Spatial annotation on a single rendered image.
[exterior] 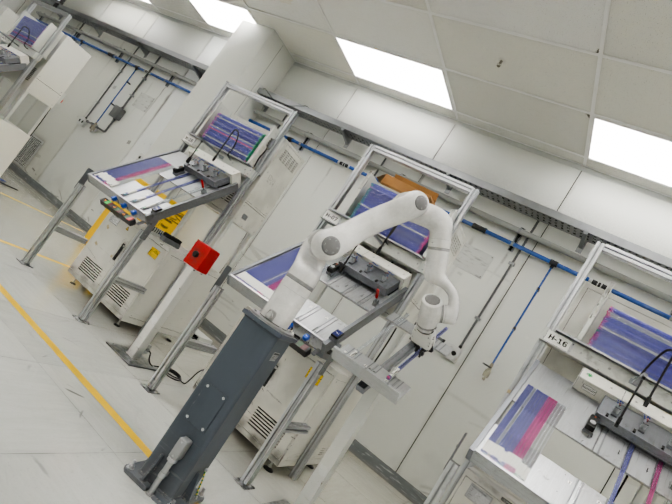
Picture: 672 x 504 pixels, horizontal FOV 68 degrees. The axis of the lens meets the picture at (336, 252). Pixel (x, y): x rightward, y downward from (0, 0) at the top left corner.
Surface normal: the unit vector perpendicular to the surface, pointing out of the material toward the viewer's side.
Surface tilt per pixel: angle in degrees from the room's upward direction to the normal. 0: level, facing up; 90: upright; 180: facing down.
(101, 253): 90
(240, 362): 90
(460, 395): 90
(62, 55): 90
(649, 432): 45
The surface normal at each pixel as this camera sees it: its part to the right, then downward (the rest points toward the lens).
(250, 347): -0.23, -0.26
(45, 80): 0.76, 0.44
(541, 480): 0.14, -0.83
